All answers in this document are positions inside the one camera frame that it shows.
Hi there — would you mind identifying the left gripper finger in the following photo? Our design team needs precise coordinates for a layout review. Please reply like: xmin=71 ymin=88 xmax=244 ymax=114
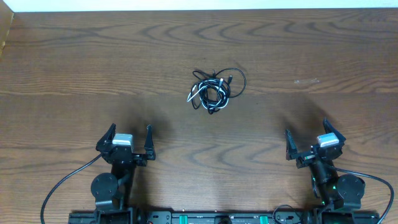
xmin=96 ymin=123 xmax=116 ymax=152
xmin=144 ymin=124 xmax=156 ymax=161

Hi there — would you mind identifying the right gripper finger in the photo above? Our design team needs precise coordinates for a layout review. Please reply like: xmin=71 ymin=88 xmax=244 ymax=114
xmin=323 ymin=118 xmax=346 ymax=143
xmin=285 ymin=129 xmax=297 ymax=161

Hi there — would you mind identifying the white usb cable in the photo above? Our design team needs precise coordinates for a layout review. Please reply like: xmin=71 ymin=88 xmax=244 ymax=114
xmin=186 ymin=77 xmax=230 ymax=110

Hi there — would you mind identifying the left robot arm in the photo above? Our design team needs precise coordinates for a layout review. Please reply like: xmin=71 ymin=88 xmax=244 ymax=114
xmin=91 ymin=124 xmax=156 ymax=223

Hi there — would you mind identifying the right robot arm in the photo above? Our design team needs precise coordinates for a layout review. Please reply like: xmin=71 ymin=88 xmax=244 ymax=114
xmin=285 ymin=119 xmax=366 ymax=223

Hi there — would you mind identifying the clear tape piece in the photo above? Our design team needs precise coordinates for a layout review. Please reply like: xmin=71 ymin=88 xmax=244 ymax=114
xmin=294 ymin=78 xmax=320 ymax=85

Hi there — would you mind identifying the wooden board at edge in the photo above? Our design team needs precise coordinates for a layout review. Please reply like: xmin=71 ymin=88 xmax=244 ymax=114
xmin=0 ymin=0 xmax=14 ymax=55

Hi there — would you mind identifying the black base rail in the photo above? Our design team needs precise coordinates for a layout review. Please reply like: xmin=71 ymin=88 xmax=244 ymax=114
xmin=67 ymin=209 xmax=379 ymax=224

